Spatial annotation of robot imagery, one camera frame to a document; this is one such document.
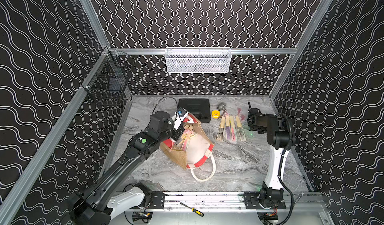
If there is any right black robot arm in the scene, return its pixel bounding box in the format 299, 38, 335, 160
247, 103, 296, 209

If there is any bamboo fan floral white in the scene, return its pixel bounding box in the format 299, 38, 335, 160
216, 117, 226, 142

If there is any white wire mesh basket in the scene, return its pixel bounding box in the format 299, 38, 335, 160
165, 47, 232, 74

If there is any steel ball valve brown handle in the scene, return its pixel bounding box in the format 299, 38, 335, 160
217, 103, 227, 118

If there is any bamboo fan grey floral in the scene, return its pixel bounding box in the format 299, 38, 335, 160
235, 108, 246, 142

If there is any aluminium frame corner post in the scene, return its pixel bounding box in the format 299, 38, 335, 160
269, 0, 333, 102

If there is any bamboo fan purple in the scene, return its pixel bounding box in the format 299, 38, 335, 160
226, 115, 232, 141

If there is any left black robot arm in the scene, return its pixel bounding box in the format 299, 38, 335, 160
68, 108, 189, 225

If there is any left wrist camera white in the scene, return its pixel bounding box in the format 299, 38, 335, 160
173, 108, 189, 130

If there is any yellow black handled screwdriver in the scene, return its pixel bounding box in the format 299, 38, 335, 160
180, 202, 204, 217

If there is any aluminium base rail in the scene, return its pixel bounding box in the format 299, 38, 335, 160
119, 191, 328, 212

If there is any yellow thread seal tape spool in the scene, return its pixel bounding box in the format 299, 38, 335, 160
212, 110, 221, 119

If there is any folding fans bundle in bag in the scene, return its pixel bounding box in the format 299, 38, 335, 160
172, 125, 196, 151

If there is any bamboo fan pink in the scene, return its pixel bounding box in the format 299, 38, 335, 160
230, 116, 237, 142

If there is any red jute tote bag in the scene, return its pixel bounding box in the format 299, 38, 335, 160
160, 114, 217, 183

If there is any black wire mesh basket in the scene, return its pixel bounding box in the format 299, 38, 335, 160
85, 50, 138, 107

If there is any black plastic tool case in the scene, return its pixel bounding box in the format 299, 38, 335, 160
179, 99, 211, 123

